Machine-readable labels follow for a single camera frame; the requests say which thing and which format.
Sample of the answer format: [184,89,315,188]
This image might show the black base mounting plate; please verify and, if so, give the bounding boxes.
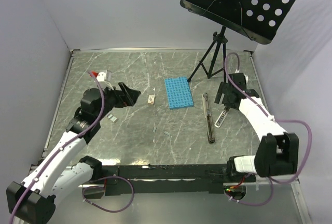
[86,164,256,196]

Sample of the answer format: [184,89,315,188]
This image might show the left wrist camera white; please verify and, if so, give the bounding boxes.
[92,70,112,89]

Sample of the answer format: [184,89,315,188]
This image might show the black beige stapler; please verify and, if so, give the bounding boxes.
[202,92,215,144]

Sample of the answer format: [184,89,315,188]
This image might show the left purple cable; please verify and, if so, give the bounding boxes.
[9,70,134,224]

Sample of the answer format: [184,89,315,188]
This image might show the black perforated music stand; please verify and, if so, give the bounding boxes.
[180,0,295,78]

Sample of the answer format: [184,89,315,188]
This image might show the grey staple strips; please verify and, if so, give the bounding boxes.
[107,114,118,123]

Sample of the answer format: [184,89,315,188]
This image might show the aluminium frame rail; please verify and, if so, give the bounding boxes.
[15,177,312,224]

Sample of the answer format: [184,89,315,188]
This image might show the blue studded building plate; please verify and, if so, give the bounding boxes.
[164,76,194,109]

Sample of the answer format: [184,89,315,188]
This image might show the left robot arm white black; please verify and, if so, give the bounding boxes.
[6,82,141,223]

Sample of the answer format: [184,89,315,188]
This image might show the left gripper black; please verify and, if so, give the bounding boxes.
[95,81,140,120]

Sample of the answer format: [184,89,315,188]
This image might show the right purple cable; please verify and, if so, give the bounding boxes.
[224,52,312,205]

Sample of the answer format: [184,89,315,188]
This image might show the small staple box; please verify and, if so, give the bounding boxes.
[147,94,155,105]

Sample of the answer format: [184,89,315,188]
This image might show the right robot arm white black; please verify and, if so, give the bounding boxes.
[215,73,299,181]

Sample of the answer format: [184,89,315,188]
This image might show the purple cable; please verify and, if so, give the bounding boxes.
[9,70,134,224]
[224,52,312,205]

